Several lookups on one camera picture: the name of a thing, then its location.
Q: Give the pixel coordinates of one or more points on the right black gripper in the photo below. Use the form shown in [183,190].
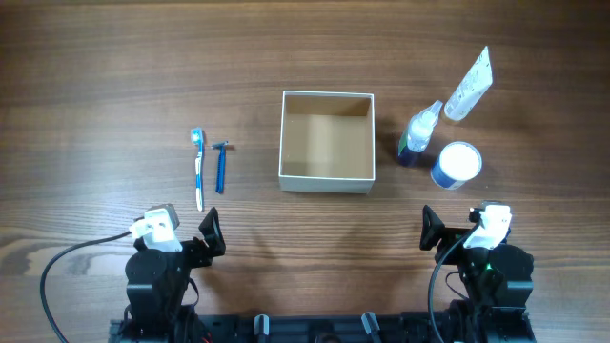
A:
[432,232]

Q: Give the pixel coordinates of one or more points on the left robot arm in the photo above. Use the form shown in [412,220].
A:
[160,272]

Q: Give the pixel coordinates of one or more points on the blue disposable razor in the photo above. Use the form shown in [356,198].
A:
[221,165]

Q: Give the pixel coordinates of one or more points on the white cardboard box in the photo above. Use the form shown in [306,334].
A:
[327,142]

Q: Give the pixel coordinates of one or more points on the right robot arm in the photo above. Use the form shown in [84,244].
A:
[496,275]

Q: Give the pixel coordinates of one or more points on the blue white toothbrush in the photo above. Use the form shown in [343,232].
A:
[197,138]

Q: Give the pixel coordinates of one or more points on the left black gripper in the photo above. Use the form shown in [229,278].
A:
[203,256]

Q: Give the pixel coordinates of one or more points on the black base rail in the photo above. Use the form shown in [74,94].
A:
[367,327]

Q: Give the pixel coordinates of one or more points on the clear blue spray bottle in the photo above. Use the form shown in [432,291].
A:
[415,139]

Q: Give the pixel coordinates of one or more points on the blue jar white lid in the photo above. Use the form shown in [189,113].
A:
[457,163]

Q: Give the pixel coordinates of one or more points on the white cosmetic tube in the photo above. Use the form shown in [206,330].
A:
[474,84]

